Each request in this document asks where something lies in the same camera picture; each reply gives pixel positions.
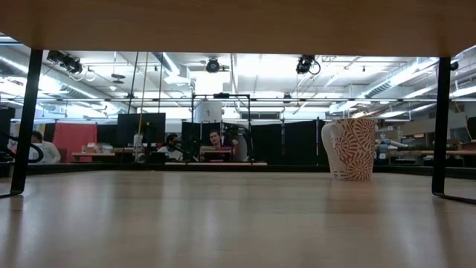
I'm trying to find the wooden shelf black metal legs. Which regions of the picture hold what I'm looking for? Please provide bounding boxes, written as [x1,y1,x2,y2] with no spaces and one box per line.
[0,0,476,205]

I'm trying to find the black ceiling camera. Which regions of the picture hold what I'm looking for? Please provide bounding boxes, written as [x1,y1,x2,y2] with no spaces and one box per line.
[296,54,321,75]

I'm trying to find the person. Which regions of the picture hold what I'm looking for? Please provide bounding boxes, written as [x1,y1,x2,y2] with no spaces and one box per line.
[206,129,241,162]
[155,133,184,162]
[28,130,62,165]

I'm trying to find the white cylindrical tank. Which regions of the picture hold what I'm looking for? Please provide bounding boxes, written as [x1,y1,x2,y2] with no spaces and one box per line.
[194,100,223,124]

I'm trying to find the black metal frame stand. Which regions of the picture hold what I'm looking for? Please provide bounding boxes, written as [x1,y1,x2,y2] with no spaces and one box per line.
[190,92,252,165]

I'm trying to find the white mug red floral pattern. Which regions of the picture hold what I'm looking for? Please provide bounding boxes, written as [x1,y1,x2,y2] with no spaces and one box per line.
[321,118,376,182]

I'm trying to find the round black ceiling lamp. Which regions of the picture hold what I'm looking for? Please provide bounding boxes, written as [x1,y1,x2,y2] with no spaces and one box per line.
[205,57,221,74]

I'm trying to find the wooden workbench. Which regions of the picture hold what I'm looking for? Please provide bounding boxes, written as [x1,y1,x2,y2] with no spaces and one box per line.
[388,148,476,158]

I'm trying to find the black partition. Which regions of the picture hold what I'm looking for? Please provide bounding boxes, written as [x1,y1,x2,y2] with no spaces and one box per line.
[251,119,328,167]

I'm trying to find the red partition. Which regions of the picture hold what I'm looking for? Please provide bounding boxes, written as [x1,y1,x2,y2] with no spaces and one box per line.
[51,122,98,164]

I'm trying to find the yellow rope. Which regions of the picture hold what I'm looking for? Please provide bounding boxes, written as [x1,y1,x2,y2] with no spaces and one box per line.
[136,51,149,157]

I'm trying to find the thin black pole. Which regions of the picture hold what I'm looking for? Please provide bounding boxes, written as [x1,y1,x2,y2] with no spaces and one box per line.
[127,51,140,115]

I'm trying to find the black ceiling device cluster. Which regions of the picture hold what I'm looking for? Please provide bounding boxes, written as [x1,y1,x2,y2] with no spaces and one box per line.
[46,50,83,75]

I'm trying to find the wooden background table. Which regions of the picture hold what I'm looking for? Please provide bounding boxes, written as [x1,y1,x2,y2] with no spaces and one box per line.
[72,150,123,164]

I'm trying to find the black aluminium table frame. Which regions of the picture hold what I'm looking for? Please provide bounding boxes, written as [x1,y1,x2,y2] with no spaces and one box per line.
[0,162,476,179]

